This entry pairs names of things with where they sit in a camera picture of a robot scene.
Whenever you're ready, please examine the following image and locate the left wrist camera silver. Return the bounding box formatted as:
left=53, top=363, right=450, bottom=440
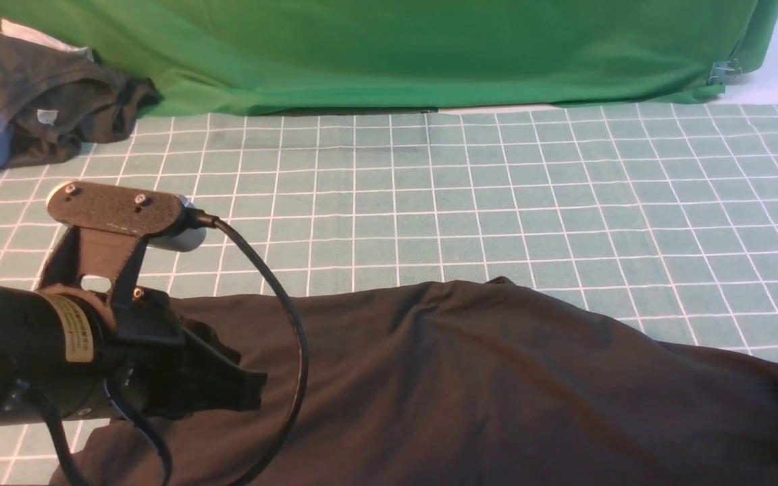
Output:
left=46, top=180, right=207, bottom=252

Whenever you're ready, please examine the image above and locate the green backdrop cloth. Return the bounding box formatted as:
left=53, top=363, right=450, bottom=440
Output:
left=0, top=1, right=778, bottom=116

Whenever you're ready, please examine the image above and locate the crumpled dark gray shirt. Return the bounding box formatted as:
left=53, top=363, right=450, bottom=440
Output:
left=0, top=34, right=161, bottom=169

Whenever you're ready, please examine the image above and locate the white cloth piece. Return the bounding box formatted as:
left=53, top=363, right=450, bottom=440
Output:
left=0, top=18, right=95, bottom=61

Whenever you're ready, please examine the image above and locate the left camera black cable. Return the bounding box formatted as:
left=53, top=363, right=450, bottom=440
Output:
left=24, top=209, right=310, bottom=486

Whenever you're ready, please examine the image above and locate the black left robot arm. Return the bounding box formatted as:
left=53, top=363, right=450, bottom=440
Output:
left=0, top=286, right=267, bottom=427

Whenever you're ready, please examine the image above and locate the green gridded cutting mat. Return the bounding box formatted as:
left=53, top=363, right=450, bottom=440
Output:
left=0, top=103, right=778, bottom=486

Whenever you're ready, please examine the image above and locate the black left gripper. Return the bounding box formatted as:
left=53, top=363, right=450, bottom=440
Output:
left=102, top=296, right=267, bottom=419

